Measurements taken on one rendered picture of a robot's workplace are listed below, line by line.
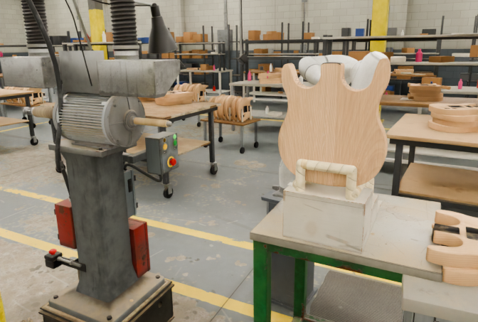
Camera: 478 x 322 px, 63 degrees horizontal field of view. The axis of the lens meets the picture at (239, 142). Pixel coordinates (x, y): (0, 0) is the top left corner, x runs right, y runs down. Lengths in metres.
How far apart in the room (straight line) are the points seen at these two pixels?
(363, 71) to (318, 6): 11.34
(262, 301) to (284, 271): 0.93
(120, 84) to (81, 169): 0.56
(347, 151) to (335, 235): 0.28
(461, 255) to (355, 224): 0.30
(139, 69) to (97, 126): 0.41
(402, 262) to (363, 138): 0.40
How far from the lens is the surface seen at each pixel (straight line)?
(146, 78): 1.57
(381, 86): 1.21
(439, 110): 3.42
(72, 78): 1.98
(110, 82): 1.70
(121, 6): 1.68
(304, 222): 1.35
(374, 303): 2.75
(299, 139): 1.30
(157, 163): 2.08
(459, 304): 1.27
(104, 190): 2.03
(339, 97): 1.24
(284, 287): 2.55
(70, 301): 2.36
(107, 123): 1.79
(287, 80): 1.28
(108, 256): 2.16
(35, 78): 2.07
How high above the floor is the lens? 1.58
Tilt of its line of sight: 14 degrees down
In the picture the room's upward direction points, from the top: 1 degrees counter-clockwise
